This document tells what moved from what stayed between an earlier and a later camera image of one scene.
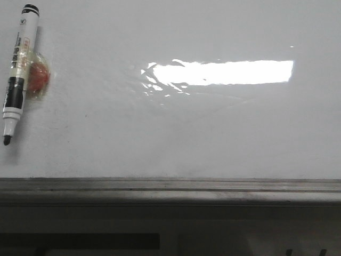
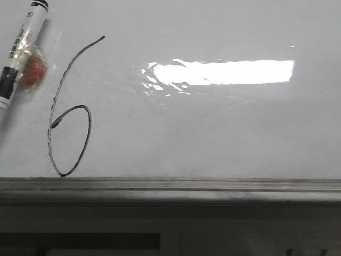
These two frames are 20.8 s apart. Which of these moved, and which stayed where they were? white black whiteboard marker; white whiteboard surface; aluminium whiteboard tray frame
Moved: white black whiteboard marker
Stayed: white whiteboard surface; aluminium whiteboard tray frame
